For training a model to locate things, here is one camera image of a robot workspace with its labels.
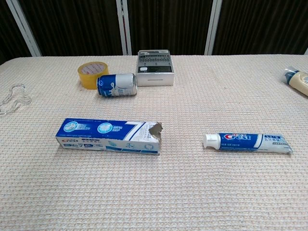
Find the black pleated curtain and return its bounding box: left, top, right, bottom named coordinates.
left=0, top=0, right=308, bottom=65

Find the beige woven tablecloth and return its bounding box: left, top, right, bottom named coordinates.
left=0, top=54, right=308, bottom=231

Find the yellow packing tape roll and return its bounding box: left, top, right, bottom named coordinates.
left=77, top=61, right=109, bottom=90

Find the blue silver drink can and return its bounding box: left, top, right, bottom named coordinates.
left=96, top=73, right=138, bottom=98

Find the blue white toothpaste tube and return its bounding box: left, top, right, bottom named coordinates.
left=203, top=132, right=294, bottom=155

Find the clear plastic bone-shaped piece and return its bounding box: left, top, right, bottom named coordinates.
left=0, top=83, right=32, bottom=116

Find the beige squeeze bottle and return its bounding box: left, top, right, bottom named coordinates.
left=281, top=65, right=308, bottom=97

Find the blue white toothpaste carton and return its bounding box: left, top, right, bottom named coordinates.
left=55, top=117, right=163, bottom=156

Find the silver electronic device box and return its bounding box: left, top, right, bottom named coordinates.
left=136, top=50, right=174, bottom=87

